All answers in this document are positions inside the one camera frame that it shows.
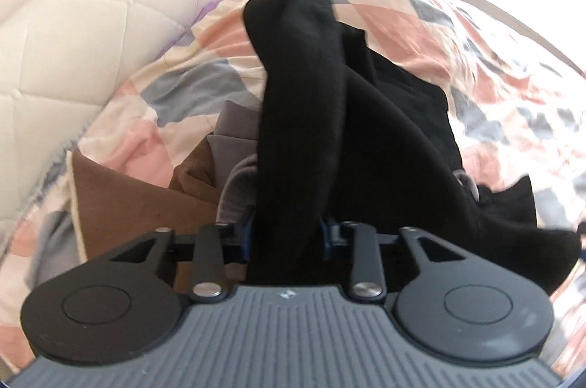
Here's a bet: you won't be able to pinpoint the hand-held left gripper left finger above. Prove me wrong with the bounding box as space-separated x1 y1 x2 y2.
109 211 253 303

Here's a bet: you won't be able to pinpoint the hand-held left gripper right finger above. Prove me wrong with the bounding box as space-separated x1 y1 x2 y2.
318 218 464 303

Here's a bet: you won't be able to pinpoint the black knit sweater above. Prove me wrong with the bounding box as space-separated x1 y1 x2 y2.
242 0 583 298

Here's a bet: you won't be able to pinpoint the black pants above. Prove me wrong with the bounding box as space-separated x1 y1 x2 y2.
341 24 463 187

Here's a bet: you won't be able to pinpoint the grey garment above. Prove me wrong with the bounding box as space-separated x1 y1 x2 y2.
208 101 266 225

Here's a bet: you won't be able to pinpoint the brown garment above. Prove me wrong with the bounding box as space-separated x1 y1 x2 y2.
68 141 257 293

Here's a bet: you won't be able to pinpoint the pastel checked bed quilt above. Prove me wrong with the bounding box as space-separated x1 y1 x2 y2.
0 0 586 370

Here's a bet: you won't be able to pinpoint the cream quilted headboard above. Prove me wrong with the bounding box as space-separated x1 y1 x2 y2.
0 0 316 226

